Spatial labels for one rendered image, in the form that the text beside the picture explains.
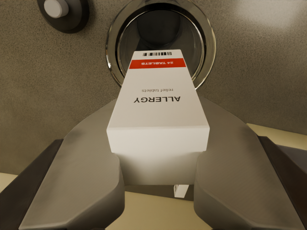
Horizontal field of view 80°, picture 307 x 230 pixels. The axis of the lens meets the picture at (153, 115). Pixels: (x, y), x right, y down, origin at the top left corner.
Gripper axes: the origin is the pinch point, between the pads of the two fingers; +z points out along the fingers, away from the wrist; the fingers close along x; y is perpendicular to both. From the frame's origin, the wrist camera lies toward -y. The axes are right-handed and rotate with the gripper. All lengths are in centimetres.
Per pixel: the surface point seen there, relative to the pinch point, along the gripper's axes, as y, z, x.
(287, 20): -0.7, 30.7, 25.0
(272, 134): 25.8, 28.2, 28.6
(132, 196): 59, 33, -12
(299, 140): 28, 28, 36
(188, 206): 65, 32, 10
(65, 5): -5.1, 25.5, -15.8
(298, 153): 29, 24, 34
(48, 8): -4.9, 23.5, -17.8
